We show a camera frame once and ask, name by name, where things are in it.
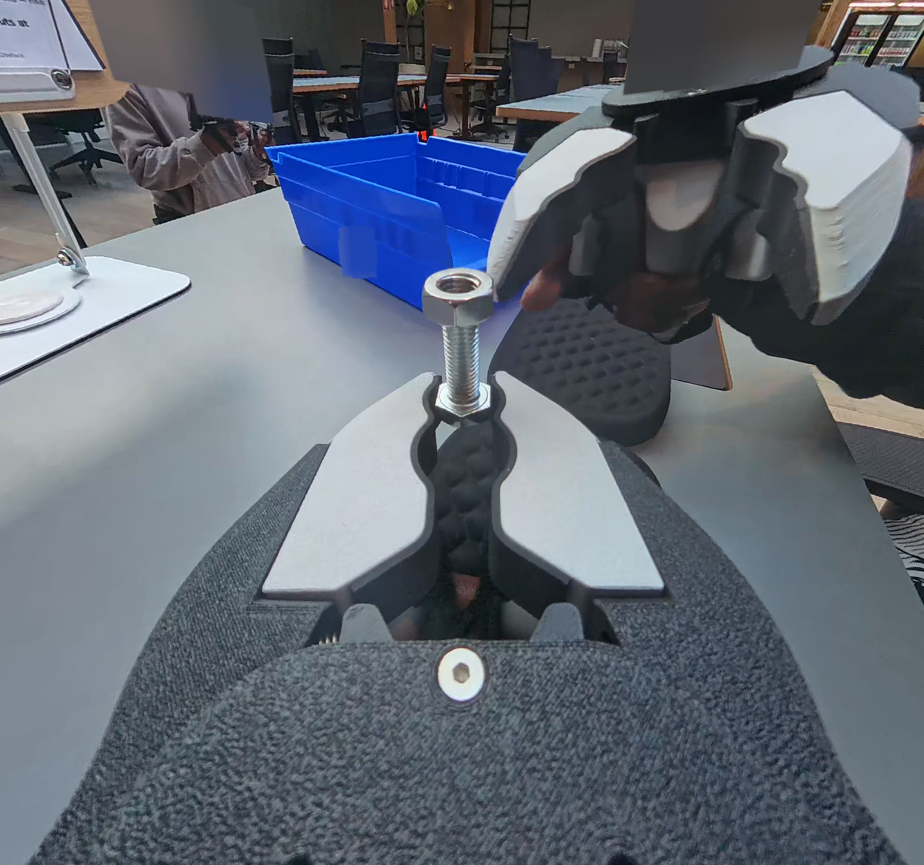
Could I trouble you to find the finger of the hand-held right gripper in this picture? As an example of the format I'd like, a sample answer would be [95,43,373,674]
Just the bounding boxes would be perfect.
[487,127,640,303]
[724,89,914,326]

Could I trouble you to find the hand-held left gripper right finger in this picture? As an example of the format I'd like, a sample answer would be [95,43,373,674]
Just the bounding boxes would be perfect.
[489,370,667,605]

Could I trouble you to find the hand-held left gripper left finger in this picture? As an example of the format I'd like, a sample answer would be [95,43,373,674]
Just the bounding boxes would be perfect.
[260,372,445,602]

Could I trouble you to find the silver hex nut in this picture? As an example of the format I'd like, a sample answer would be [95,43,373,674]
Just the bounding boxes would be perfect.
[422,268,496,328]

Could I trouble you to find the silver hex bolt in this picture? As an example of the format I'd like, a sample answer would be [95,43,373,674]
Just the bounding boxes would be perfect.
[435,323,496,424]

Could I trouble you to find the blue plastic bin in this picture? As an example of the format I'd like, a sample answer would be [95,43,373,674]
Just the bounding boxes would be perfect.
[265,132,528,311]

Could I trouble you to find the person's right hand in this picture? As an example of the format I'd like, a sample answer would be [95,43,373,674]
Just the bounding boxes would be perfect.
[520,243,717,344]

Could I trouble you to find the grey background desk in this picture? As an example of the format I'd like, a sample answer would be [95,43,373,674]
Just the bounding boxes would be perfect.
[497,84,623,151]

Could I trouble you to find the black honeycomb wrist pad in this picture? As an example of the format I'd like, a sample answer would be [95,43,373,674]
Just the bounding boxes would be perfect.
[498,298,674,447]
[432,421,510,571]

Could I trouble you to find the black office chair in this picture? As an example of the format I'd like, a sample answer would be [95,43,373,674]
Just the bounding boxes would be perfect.
[261,37,300,146]
[354,39,403,138]
[51,110,124,183]
[509,35,564,104]
[839,421,924,506]
[424,45,452,131]

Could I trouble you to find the glass door drink fridge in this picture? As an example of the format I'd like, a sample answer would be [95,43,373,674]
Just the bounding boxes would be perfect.
[839,9,924,70]

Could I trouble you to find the black white patterned pants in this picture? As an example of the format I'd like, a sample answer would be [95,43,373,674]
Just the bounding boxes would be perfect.
[884,511,924,600]

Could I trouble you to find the printed instruction sheet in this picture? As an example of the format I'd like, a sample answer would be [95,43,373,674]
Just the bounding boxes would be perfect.
[0,0,105,73]

